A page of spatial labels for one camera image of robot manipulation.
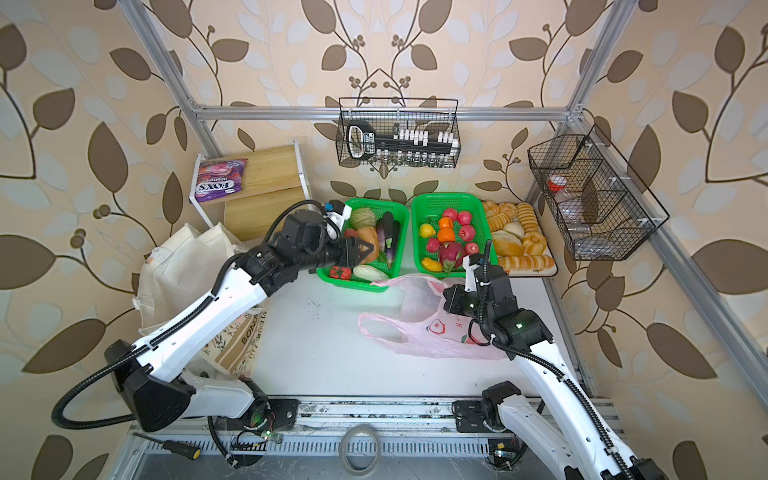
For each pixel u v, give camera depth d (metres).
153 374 0.40
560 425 0.43
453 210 1.13
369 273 0.96
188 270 0.79
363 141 0.84
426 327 0.71
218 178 0.81
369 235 0.71
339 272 0.95
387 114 0.90
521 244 1.05
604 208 0.73
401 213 1.09
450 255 0.95
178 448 0.69
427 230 1.08
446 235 1.06
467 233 1.06
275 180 0.83
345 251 0.62
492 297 0.54
